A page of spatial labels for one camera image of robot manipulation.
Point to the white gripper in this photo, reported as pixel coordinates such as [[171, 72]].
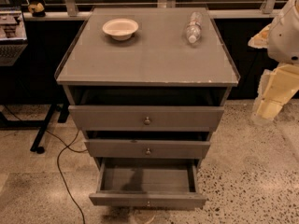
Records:
[[284, 40]]

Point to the grey bottom drawer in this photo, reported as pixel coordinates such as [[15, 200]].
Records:
[[134, 182]]

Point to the grey drawer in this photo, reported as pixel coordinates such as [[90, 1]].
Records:
[[146, 118], [160, 149], [134, 182]]

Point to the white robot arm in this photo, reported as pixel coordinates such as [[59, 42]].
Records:
[[281, 39]]

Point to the grey drawer cabinet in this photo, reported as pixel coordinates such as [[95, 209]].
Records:
[[157, 66]]

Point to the grey middle drawer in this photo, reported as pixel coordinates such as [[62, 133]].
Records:
[[160, 149]]

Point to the grey top drawer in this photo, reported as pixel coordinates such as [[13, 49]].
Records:
[[146, 118]]

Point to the clear plastic water bottle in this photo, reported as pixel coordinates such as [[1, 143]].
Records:
[[194, 27]]

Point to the white paper bowl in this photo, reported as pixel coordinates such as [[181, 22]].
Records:
[[120, 29]]

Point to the small yellow black object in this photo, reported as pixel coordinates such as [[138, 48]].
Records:
[[37, 9]]

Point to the open laptop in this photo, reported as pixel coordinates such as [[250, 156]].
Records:
[[13, 37]]

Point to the black desk frame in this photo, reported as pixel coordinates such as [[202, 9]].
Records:
[[41, 125]]

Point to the metal railing frame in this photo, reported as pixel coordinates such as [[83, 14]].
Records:
[[168, 0]]

